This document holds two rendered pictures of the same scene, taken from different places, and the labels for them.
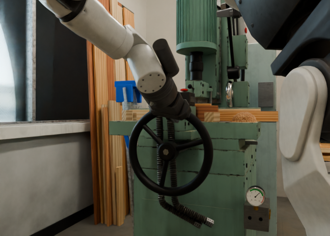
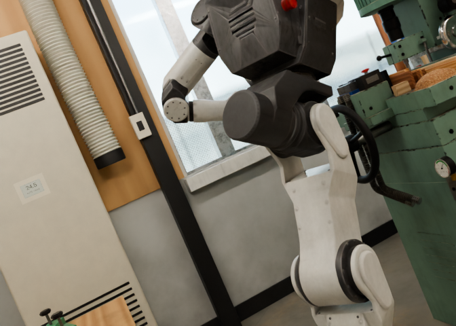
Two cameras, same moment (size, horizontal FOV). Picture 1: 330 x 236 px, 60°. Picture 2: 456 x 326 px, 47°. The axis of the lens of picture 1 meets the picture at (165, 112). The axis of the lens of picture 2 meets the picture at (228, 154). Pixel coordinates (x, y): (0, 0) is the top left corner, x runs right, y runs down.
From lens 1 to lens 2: 1.28 m
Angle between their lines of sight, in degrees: 51
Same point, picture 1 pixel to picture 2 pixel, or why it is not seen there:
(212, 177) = (421, 153)
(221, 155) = (417, 128)
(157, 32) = not seen: outside the picture
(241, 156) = (431, 126)
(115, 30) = (218, 111)
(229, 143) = (417, 115)
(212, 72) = (421, 16)
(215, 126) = (401, 100)
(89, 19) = (199, 117)
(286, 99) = not seen: hidden behind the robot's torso
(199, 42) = (369, 5)
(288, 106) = not seen: hidden behind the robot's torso
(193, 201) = (416, 179)
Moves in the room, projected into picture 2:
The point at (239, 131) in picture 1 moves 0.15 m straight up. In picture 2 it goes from (420, 100) to (402, 56)
